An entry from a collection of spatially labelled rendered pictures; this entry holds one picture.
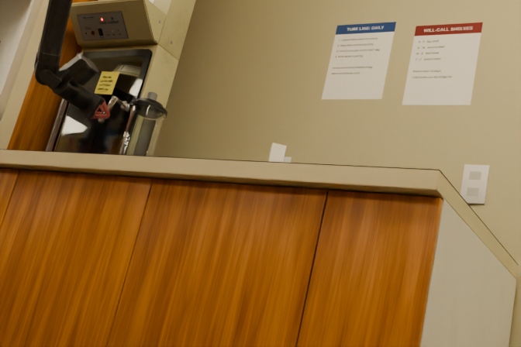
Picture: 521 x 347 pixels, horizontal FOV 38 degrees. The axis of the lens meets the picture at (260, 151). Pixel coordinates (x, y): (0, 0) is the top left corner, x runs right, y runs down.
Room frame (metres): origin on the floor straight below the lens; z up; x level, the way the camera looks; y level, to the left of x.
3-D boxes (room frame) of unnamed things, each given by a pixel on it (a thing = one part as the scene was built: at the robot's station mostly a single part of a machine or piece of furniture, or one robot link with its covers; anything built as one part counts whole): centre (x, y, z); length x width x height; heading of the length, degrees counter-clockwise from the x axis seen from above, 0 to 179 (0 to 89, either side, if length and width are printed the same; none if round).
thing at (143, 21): (2.16, 0.54, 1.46); 0.32 x 0.12 x 0.10; 57
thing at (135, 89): (2.20, 0.52, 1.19); 0.30 x 0.01 x 0.40; 56
